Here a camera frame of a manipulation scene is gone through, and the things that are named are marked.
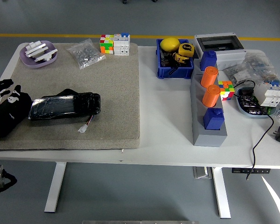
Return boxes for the dark small hardware pile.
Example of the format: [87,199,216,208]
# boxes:
[160,49,178,68]

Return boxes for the round yellow tape measure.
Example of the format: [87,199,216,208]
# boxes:
[178,42,196,58]

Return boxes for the white table leg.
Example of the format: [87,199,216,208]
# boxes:
[44,162,67,213]
[212,167,231,219]

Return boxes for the white breaker stack blue clips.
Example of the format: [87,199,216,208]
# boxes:
[113,32,131,56]

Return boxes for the grey-brown mat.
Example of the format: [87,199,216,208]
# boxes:
[0,42,140,151]

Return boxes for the yellow black tape measure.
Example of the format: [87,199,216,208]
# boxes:
[173,52,189,64]

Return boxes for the light blue oval tray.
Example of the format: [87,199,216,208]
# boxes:
[234,86,280,119]

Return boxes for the black power cord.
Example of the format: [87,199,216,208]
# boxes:
[233,80,280,181]

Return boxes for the grey electrical enclosure box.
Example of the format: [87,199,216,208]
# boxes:
[193,32,246,70]

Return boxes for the white metal bracket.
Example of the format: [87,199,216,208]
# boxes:
[25,45,49,58]
[29,40,44,50]
[34,48,58,63]

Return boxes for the purple oval tray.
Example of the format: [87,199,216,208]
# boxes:
[19,40,58,69]

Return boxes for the grey stepped block holder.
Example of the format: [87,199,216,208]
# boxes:
[189,58,228,147]

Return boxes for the blue plastic bin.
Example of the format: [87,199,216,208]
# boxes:
[155,38,195,80]

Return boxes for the blue square block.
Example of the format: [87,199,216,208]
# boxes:
[200,50,217,71]
[203,107,225,131]

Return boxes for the yellow lemon-shaped ball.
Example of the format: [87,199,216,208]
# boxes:
[160,37,181,52]

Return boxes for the orange green yellow puzzle cube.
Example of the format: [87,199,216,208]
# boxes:
[99,34,115,55]

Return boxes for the multicolour rubik cube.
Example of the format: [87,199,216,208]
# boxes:
[217,80,236,101]

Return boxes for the clear bag with white labels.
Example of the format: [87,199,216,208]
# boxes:
[223,66,254,86]

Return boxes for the large white circuit breaker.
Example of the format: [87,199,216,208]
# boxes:
[253,79,280,108]

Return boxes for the black electronic modules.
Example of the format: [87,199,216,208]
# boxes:
[238,88,270,115]

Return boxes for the clear bag of metal nuts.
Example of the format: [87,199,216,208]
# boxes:
[65,38,106,70]

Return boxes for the large clear bag of parts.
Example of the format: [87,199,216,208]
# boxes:
[242,50,280,86]

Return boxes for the silver under-table motor box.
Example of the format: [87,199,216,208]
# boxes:
[193,167,213,180]

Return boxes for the black tape-wrapped panel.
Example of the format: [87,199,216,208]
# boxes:
[28,88,101,121]

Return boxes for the orange cylinder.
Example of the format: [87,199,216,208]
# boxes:
[200,66,219,87]
[202,84,221,108]

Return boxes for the panel wires with white connector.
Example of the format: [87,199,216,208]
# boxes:
[77,114,96,134]

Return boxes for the black desk control panel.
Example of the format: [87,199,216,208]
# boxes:
[231,168,271,174]

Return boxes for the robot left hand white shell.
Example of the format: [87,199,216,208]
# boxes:
[0,78,14,143]

